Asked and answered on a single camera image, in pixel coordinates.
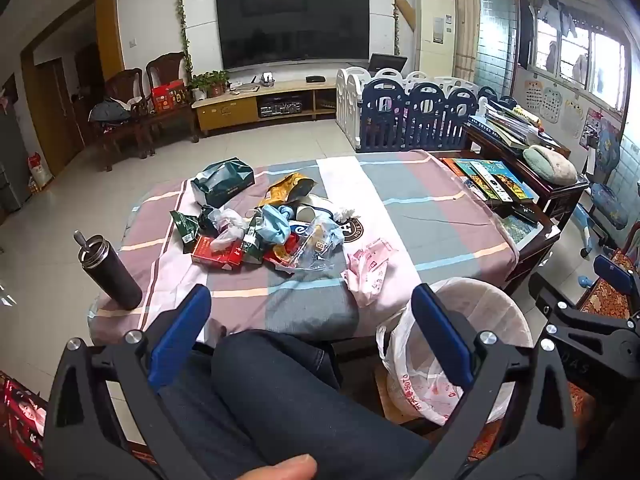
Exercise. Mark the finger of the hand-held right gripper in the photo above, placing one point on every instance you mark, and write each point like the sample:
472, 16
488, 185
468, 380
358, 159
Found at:
615, 270
555, 295

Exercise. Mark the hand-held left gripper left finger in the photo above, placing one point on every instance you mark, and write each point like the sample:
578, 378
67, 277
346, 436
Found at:
180, 330

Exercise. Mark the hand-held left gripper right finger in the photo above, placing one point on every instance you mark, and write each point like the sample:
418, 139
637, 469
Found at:
440, 340

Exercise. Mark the white lined trash bin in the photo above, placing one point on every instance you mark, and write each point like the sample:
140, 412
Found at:
495, 310

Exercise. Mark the red cigarette box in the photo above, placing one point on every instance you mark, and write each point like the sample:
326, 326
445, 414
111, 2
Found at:
215, 255

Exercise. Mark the long green snack wrapper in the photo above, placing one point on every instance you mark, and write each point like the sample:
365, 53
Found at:
254, 240

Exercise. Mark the light blue face mask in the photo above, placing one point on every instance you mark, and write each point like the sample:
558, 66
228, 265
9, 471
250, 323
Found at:
275, 227

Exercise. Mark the white tissue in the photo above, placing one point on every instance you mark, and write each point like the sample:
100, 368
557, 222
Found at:
346, 214

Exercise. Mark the white and blue medicine box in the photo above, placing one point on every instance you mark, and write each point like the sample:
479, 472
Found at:
302, 230

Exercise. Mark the yellow snack bag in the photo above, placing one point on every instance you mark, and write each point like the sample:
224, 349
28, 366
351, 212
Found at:
287, 187

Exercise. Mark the white and blue paper cup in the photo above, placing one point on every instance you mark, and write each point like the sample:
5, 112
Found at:
312, 208

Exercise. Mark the person's left hand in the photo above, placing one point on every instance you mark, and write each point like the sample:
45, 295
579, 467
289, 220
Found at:
280, 469

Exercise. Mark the small blue floor toy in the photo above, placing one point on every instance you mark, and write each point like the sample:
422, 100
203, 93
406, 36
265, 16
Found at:
586, 282

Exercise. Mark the dark wooden coffee table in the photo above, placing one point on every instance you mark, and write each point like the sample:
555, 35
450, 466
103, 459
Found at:
535, 255

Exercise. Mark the blue children's chair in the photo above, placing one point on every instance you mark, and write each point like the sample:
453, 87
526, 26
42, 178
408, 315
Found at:
607, 200

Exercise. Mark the green mosaic picture mat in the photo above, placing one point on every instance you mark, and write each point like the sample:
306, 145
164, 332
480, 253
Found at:
517, 229

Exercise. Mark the black thermos bottle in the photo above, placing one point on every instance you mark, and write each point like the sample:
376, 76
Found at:
112, 275

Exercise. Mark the black remote control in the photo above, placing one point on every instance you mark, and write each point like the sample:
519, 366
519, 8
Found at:
524, 212

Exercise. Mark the dark wooden side table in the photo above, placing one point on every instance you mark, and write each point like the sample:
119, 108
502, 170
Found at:
565, 195

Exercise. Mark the pink plastic bag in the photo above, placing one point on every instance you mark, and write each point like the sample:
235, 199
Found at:
370, 270

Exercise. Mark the crumpled clear plastic bag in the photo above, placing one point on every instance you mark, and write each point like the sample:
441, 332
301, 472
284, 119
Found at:
227, 225

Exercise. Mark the large colourful picture book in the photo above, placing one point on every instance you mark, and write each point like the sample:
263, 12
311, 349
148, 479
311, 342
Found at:
510, 185

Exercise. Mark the striped pink grey tablecloth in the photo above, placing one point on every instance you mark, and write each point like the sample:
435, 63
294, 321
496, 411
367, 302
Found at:
425, 220

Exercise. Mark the red snack wrapper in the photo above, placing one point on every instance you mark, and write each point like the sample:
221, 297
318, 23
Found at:
280, 259

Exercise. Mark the grey green cushion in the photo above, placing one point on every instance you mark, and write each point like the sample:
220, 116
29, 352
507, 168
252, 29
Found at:
550, 165

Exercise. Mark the green picture book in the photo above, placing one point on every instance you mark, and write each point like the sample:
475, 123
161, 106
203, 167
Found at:
472, 172

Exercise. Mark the dark green tissue pack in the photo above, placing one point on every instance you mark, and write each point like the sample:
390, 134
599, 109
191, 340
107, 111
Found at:
222, 182

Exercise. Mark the small blue crumpled bag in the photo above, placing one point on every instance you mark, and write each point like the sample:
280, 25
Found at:
284, 210

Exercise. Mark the orange picture book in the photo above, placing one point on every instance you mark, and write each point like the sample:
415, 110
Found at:
452, 166

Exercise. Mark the stack of books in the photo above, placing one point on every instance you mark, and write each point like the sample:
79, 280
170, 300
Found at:
510, 122

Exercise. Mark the red printed box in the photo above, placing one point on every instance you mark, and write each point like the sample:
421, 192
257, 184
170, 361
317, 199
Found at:
22, 420

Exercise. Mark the window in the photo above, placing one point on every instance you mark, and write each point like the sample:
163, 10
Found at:
605, 60

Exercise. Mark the red and white sack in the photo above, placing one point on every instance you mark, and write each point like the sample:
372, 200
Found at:
40, 170

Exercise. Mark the navy blue playpen fence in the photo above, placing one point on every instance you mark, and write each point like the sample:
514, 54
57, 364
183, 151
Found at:
415, 120

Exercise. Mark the yellow wooden television cabinet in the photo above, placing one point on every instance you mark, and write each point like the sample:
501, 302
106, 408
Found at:
225, 110

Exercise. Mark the dark bag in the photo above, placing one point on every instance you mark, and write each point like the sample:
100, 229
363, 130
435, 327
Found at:
110, 110

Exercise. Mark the red gift box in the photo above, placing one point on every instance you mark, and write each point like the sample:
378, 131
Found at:
170, 97

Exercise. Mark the grey refrigerator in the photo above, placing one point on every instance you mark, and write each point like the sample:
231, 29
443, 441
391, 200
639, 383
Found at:
12, 160

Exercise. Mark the potted green plant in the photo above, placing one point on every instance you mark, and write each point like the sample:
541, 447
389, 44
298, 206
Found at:
210, 82

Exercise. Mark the carved dark wooden chair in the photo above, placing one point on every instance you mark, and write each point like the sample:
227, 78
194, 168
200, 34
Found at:
122, 85
167, 67

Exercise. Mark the dark hanging garment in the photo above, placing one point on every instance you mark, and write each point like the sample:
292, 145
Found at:
526, 30

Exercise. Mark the white playpen fence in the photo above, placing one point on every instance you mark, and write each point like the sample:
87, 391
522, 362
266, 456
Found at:
347, 100

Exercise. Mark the light blue hanging clothes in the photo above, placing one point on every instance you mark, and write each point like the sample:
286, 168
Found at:
557, 17

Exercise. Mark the small silver desk device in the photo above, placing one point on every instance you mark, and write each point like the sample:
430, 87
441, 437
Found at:
268, 79

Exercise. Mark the black monitor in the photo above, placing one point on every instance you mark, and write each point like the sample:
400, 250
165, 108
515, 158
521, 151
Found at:
387, 63

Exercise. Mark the black set-top box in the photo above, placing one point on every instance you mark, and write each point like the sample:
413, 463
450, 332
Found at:
316, 78

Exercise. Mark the white standing air conditioner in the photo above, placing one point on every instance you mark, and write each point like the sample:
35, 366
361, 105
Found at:
435, 35

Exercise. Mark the beige curtain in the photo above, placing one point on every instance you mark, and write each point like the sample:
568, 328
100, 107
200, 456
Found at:
462, 20

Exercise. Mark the green ivy garland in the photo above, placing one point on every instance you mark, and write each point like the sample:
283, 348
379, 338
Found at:
184, 20
395, 5

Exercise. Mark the large black television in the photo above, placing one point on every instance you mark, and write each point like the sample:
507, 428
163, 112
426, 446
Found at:
292, 25

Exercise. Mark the colourful pink wall poster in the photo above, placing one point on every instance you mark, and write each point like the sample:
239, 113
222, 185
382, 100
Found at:
594, 127

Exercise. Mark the children's wall chart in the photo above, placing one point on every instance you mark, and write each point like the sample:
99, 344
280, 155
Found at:
532, 95
575, 117
552, 105

